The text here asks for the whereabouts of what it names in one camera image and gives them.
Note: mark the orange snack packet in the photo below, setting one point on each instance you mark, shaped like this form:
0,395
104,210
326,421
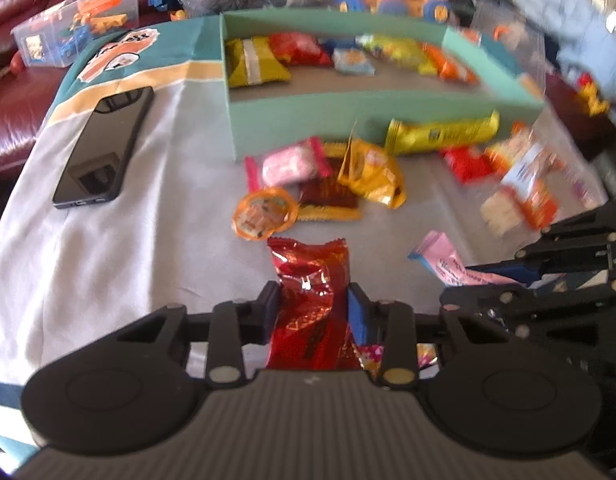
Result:
450,67

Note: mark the pink snack packet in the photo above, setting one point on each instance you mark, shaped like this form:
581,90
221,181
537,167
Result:
452,265

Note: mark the light blue small packet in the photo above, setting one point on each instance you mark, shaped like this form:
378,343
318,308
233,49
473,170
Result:
353,60

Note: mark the black smartphone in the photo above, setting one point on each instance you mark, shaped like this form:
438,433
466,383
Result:
100,150

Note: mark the yellow cartoon snack packet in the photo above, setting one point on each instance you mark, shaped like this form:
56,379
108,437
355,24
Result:
370,355

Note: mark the yellow green snack packet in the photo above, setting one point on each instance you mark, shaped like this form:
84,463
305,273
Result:
395,50

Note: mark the orange white noodle packet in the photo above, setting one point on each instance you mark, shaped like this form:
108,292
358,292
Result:
522,195

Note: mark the orange capsule toy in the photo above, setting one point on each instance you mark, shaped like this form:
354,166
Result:
263,212

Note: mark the pink candy packet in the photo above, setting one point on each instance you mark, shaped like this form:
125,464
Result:
288,165

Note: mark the dark red foil packet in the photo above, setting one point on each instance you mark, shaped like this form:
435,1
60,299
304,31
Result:
310,300

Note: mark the clear plastic toy bin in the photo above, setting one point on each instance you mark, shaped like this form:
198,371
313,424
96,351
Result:
73,25

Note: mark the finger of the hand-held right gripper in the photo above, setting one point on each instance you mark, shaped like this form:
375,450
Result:
577,255
487,302

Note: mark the small red packet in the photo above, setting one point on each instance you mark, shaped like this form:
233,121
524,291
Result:
465,165

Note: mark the green cardboard box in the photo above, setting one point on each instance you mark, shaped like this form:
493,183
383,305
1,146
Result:
298,115

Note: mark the light blue quilted blanket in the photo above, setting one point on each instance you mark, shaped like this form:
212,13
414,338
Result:
572,30

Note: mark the dark red gold packet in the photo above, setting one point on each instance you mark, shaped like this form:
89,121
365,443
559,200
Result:
328,200

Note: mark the red toy ball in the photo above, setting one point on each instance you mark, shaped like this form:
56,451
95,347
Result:
15,62

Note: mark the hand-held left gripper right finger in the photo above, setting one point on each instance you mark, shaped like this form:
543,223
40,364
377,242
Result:
357,312

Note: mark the long yellow snack bar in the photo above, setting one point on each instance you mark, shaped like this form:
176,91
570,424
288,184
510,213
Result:
442,132

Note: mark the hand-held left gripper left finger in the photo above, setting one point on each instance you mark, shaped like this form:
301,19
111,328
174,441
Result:
269,310

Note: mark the yellow red block toy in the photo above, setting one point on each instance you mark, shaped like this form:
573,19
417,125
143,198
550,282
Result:
590,95

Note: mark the red snack packet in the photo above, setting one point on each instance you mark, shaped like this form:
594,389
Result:
298,49

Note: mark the printed blanket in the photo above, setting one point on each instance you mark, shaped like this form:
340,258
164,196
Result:
138,260

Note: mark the small yellow orange packet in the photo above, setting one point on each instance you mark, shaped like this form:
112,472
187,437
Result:
372,170

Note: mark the clear plastic lid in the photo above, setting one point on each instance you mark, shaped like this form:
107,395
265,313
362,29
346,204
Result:
512,45

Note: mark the large yellow snack packet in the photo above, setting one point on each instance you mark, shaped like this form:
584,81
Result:
255,62

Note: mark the red leather sofa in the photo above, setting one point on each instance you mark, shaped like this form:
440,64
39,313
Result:
18,0

